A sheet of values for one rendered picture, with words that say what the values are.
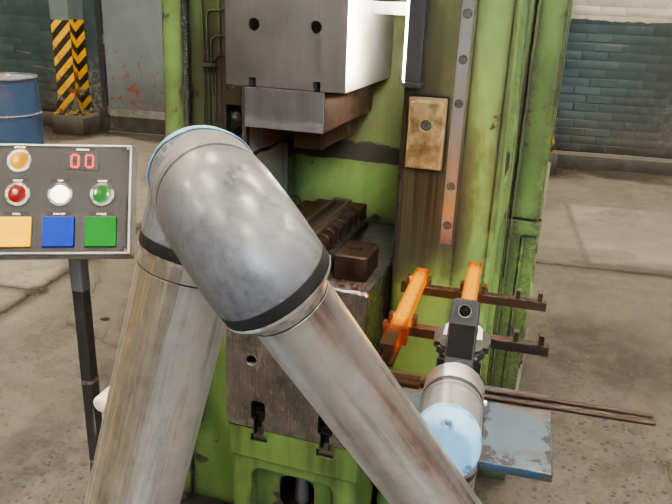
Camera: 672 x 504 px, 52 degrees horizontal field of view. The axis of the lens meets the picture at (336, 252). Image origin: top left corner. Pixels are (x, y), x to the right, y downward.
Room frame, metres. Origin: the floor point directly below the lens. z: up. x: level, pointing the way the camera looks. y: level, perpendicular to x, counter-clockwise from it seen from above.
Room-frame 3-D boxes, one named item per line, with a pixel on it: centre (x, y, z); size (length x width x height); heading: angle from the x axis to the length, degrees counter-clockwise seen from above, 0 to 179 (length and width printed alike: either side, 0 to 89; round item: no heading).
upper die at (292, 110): (1.83, 0.07, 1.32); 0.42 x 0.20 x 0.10; 162
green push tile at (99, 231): (1.60, 0.58, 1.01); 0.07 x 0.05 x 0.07; 97
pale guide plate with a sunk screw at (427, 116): (1.66, -0.20, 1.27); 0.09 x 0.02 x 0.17; 72
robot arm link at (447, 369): (0.90, -0.19, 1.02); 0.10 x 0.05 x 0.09; 77
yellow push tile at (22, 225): (1.58, 0.78, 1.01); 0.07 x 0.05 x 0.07; 97
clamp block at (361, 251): (1.63, -0.05, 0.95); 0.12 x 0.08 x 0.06; 162
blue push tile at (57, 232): (1.59, 0.68, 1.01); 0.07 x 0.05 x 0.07; 97
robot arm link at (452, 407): (0.81, -0.16, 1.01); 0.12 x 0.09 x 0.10; 167
